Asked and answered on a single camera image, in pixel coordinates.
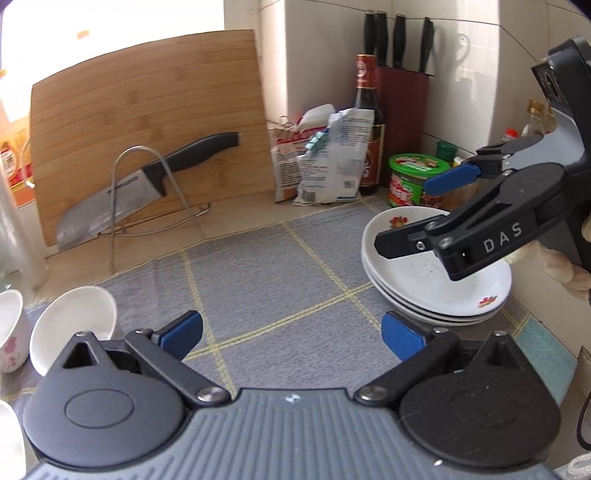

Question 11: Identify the red and white bag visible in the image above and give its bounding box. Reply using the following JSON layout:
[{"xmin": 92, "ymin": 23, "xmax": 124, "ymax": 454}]
[{"xmin": 270, "ymin": 105, "xmax": 335, "ymax": 204}]

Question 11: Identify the dark red knife block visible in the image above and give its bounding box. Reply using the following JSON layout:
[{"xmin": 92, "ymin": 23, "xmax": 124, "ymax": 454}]
[{"xmin": 376, "ymin": 66, "xmax": 435, "ymax": 188}]

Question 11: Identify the bamboo cutting board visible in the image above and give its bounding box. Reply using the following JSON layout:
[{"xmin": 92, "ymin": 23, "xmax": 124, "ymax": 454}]
[{"xmin": 30, "ymin": 29, "xmax": 273, "ymax": 250}]

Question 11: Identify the orange cooking wine jug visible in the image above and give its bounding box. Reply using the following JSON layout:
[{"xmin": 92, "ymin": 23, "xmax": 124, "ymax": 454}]
[{"xmin": 0, "ymin": 69, "xmax": 38, "ymax": 208}]

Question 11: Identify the black cable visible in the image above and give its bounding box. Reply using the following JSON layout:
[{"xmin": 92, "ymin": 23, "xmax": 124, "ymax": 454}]
[{"xmin": 575, "ymin": 392, "xmax": 591, "ymax": 444}]

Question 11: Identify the white plastic bag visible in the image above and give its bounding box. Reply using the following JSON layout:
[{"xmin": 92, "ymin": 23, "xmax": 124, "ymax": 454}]
[{"xmin": 295, "ymin": 108, "xmax": 375, "ymax": 206}]

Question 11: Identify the green lidded sauce jar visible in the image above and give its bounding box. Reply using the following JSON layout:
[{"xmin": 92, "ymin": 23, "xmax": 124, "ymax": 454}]
[{"xmin": 387, "ymin": 153, "xmax": 451, "ymax": 208}]

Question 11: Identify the teal bag clip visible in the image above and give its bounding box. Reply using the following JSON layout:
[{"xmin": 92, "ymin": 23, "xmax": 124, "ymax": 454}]
[{"xmin": 305, "ymin": 130, "xmax": 331, "ymax": 153}]

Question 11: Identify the person's right hand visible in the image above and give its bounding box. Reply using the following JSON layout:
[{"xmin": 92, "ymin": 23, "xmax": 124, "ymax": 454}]
[{"xmin": 505, "ymin": 240, "xmax": 591, "ymax": 303}]

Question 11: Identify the white flower print plate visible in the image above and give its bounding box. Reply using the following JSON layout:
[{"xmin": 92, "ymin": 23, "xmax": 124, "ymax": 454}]
[
  {"xmin": 362, "ymin": 258, "xmax": 509, "ymax": 322},
  {"xmin": 361, "ymin": 206, "xmax": 513, "ymax": 315},
  {"xmin": 369, "ymin": 277, "xmax": 499, "ymax": 328}
]

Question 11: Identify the grey and teal checked cloth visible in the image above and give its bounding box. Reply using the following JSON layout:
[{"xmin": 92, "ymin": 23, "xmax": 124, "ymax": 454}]
[{"xmin": 0, "ymin": 198, "xmax": 578, "ymax": 416}]

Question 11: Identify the dark soy sauce bottle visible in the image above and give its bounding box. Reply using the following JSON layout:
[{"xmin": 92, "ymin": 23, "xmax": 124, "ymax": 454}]
[{"xmin": 353, "ymin": 54, "xmax": 386, "ymax": 195}]

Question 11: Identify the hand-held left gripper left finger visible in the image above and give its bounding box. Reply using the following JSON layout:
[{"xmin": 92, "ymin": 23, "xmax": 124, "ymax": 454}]
[{"xmin": 61, "ymin": 310, "xmax": 230, "ymax": 409}]

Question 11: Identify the white bowl with pink print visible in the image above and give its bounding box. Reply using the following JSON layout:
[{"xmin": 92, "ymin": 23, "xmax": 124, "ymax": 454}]
[
  {"xmin": 0, "ymin": 401, "xmax": 26, "ymax": 480},
  {"xmin": 0, "ymin": 290, "xmax": 33, "ymax": 374}
]

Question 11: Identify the metal wire rack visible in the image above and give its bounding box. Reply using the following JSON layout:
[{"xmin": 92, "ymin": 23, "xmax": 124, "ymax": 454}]
[{"xmin": 108, "ymin": 146, "xmax": 211, "ymax": 273}]

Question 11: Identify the stack of clear plastic cups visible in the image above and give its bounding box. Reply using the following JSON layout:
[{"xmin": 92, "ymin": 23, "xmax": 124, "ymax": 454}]
[{"xmin": 0, "ymin": 175, "xmax": 47, "ymax": 287}]

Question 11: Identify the plain white bowl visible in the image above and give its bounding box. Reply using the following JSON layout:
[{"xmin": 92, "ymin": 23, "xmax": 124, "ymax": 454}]
[{"xmin": 30, "ymin": 286, "xmax": 118, "ymax": 377}]

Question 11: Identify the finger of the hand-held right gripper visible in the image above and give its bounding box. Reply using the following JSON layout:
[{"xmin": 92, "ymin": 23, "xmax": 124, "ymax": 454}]
[
  {"xmin": 374, "ymin": 164, "xmax": 568, "ymax": 281},
  {"xmin": 424, "ymin": 133, "xmax": 548, "ymax": 196}
]

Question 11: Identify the black handled block knife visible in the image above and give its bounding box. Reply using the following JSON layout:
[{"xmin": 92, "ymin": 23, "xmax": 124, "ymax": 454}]
[
  {"xmin": 393, "ymin": 15, "xmax": 407, "ymax": 70},
  {"xmin": 376, "ymin": 11, "xmax": 389, "ymax": 68},
  {"xmin": 365, "ymin": 11, "xmax": 376, "ymax": 68}
]

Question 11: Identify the black handled kitchen knife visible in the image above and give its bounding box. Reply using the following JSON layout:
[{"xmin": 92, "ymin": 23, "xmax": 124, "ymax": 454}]
[{"xmin": 56, "ymin": 132, "xmax": 241, "ymax": 252}]

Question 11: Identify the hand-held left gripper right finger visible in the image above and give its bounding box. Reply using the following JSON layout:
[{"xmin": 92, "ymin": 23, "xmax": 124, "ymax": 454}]
[{"xmin": 355, "ymin": 311, "xmax": 522, "ymax": 408}]

